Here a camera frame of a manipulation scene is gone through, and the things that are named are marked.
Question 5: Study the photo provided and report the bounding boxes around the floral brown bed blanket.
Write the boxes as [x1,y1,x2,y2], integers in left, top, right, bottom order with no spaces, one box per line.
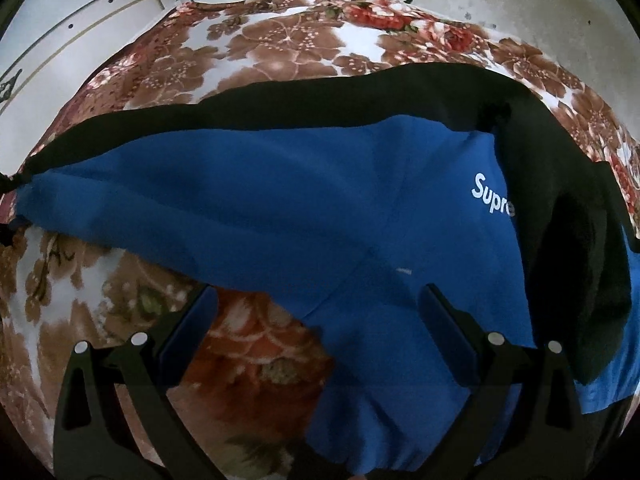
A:
[1,0,639,479]

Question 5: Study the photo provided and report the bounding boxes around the white bed headboard panel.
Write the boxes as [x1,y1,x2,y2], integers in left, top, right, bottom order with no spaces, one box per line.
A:
[0,0,181,122]

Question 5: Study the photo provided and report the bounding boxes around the blue and black Supreme jacket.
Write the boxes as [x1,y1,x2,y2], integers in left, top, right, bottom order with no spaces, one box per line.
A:
[1,63,639,479]

